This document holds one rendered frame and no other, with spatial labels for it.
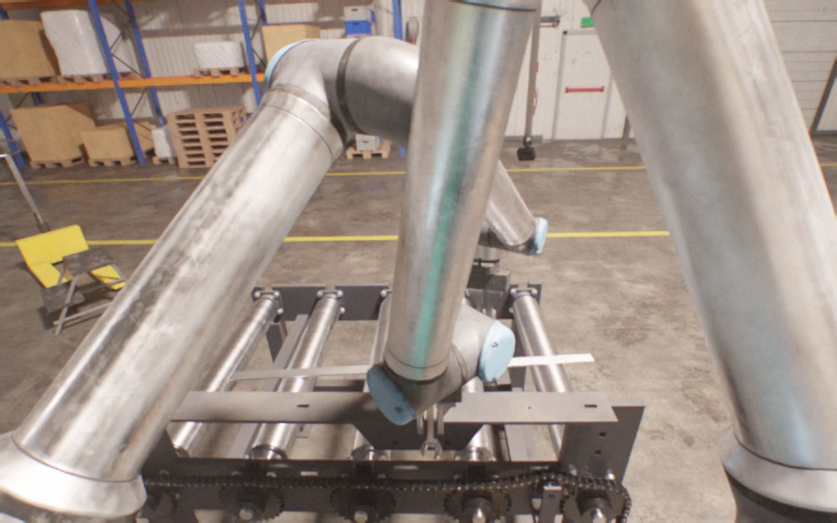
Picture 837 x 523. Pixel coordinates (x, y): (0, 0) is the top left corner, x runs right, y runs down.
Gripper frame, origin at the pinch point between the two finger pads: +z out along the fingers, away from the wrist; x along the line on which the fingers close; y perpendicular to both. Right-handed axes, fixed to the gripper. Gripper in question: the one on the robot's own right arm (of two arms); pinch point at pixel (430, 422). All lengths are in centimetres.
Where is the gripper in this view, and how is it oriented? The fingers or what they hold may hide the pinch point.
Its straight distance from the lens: 95.5
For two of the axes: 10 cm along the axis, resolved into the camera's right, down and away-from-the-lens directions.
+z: 0.3, 8.9, 4.5
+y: -0.3, 4.5, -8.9
